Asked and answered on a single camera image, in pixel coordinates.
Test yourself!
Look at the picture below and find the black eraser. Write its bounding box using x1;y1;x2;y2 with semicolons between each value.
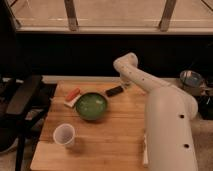
105;86;124;97

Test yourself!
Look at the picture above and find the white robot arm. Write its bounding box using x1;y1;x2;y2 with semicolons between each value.
113;53;198;171

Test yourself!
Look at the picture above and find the green bowl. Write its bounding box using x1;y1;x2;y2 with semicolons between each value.
75;92;108;121

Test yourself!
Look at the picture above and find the round metal dish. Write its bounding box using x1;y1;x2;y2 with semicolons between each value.
180;70;205;89

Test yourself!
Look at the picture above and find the white tube bottle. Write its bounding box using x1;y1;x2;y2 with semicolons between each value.
143;134;148;167

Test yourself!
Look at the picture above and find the translucent plastic cup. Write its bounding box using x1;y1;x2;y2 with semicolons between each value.
53;123;76;148

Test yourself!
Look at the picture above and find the black office chair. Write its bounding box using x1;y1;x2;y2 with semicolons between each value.
0;73;58;171

